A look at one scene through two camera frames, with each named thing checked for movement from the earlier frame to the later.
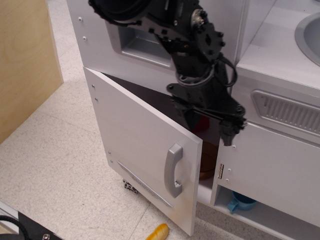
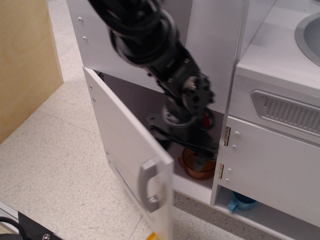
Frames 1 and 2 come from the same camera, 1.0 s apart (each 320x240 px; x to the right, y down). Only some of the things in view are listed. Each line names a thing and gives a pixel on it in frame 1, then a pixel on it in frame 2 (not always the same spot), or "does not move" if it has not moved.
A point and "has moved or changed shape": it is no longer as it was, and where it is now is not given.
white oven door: [279, 171] does not move
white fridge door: [149, 152] has moved or changed shape
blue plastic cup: [240, 201] does not move
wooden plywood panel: [30, 71] does not move
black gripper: [210, 95] -> [189, 125]
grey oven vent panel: [299, 114] does not move
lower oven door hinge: [221, 171] does not move
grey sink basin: [307, 36] does not move
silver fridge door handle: [173, 155] -> [146, 168]
